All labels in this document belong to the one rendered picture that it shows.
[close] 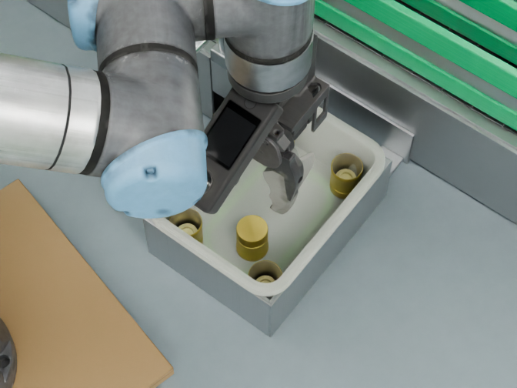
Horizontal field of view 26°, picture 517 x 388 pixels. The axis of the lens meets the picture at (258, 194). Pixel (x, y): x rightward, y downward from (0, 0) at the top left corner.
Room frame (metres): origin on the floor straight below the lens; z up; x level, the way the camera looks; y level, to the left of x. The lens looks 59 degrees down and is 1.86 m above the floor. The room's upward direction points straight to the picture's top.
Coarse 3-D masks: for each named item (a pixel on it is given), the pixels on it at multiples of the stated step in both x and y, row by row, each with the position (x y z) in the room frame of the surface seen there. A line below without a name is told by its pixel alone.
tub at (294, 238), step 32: (320, 128) 0.70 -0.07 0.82; (352, 128) 0.68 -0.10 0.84; (320, 160) 0.69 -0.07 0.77; (384, 160) 0.64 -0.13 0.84; (256, 192) 0.64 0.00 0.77; (320, 192) 0.64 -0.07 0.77; (352, 192) 0.60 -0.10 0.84; (160, 224) 0.56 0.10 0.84; (224, 224) 0.60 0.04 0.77; (288, 224) 0.60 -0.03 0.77; (320, 224) 0.60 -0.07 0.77; (224, 256) 0.56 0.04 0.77; (288, 256) 0.56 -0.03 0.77; (256, 288) 0.49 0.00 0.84
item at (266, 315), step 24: (336, 96) 0.76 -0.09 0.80; (360, 120) 0.74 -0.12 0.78; (384, 120) 0.72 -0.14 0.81; (384, 144) 0.71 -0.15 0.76; (408, 144) 0.70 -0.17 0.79; (384, 168) 0.64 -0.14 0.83; (384, 192) 0.65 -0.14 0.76; (360, 216) 0.61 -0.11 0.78; (168, 240) 0.56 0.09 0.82; (336, 240) 0.57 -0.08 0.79; (168, 264) 0.56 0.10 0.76; (192, 264) 0.54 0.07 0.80; (312, 264) 0.53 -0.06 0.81; (216, 288) 0.52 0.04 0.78; (240, 288) 0.50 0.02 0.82; (288, 288) 0.50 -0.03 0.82; (240, 312) 0.50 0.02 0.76; (264, 312) 0.48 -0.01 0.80; (288, 312) 0.50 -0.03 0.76
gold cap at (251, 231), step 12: (252, 216) 0.59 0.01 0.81; (240, 228) 0.57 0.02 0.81; (252, 228) 0.57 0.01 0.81; (264, 228) 0.57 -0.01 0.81; (240, 240) 0.56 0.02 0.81; (252, 240) 0.56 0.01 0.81; (264, 240) 0.56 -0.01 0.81; (240, 252) 0.56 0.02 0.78; (252, 252) 0.56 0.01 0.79; (264, 252) 0.56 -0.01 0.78
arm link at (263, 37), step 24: (216, 0) 0.56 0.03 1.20; (240, 0) 0.56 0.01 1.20; (264, 0) 0.55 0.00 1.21; (288, 0) 0.56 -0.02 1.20; (312, 0) 0.58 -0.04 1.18; (216, 24) 0.55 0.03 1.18; (240, 24) 0.55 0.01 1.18; (264, 24) 0.55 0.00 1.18; (288, 24) 0.56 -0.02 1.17; (312, 24) 0.58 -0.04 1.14; (240, 48) 0.56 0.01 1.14; (264, 48) 0.55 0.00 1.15; (288, 48) 0.56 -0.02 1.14
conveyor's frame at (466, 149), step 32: (32, 0) 0.93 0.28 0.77; (64, 0) 0.89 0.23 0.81; (320, 32) 0.79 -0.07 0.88; (320, 64) 0.78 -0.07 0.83; (352, 64) 0.75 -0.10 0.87; (384, 64) 0.74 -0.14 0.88; (352, 96) 0.75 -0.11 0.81; (384, 96) 0.73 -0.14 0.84; (416, 96) 0.70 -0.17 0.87; (448, 96) 0.70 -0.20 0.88; (416, 128) 0.70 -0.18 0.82; (448, 128) 0.68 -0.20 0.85; (480, 128) 0.66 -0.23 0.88; (416, 160) 0.69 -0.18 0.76; (448, 160) 0.67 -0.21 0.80; (480, 160) 0.65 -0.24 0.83; (512, 160) 0.63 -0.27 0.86; (480, 192) 0.64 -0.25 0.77; (512, 192) 0.62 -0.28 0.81
